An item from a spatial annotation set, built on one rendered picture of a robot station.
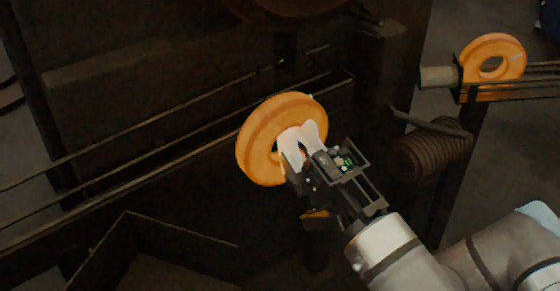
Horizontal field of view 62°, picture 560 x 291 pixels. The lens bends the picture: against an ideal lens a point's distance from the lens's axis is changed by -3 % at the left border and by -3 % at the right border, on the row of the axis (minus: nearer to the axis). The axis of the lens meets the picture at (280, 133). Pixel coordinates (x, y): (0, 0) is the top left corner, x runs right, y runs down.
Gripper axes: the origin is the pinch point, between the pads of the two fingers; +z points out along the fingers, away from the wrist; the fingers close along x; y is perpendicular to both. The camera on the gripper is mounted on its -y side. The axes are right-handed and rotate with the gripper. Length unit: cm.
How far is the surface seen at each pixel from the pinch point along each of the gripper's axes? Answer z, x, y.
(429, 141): -3, -49, -32
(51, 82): 29.2, 27.0, -5.7
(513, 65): -2, -67, -12
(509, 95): -6, -68, -20
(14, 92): 144, 33, -127
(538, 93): -10, -74, -18
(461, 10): 86, -213, -112
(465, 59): 5, -58, -13
